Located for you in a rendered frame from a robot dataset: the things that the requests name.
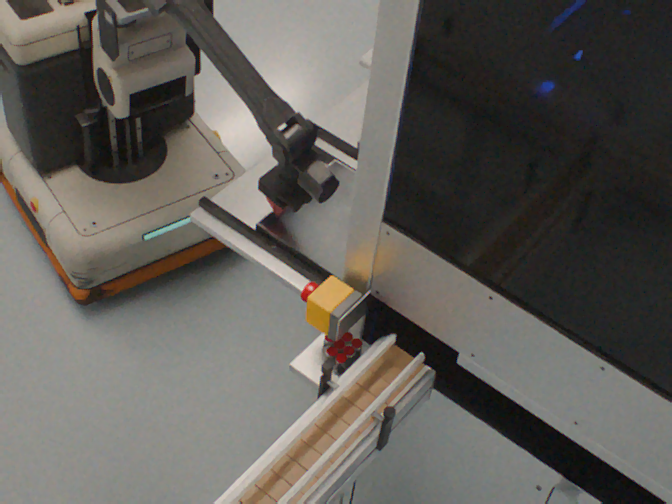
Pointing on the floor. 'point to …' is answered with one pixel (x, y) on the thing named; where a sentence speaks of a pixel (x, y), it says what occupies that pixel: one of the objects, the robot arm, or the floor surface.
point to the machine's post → (379, 144)
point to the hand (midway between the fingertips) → (279, 213)
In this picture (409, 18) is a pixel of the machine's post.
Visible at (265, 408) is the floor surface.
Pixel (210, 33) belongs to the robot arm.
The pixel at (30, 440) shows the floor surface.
